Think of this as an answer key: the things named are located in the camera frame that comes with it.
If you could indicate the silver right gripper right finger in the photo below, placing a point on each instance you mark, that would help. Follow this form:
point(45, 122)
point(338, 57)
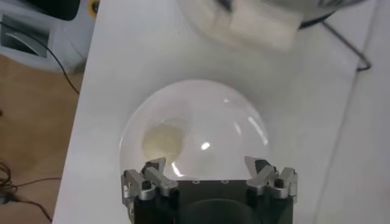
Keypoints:
point(262, 176)

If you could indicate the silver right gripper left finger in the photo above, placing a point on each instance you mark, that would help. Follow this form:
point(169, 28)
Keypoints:
point(158, 179)

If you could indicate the white steamed baozi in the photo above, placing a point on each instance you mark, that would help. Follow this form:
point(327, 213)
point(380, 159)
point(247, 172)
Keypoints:
point(164, 141)

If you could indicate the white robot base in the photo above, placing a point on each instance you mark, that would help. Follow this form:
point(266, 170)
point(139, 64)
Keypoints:
point(67, 45)

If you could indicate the white round plate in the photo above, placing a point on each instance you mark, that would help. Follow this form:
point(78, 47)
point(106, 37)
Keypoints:
point(207, 121)

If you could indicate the white electric pot base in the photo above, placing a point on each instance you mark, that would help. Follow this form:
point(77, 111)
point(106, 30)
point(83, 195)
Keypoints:
point(259, 27)

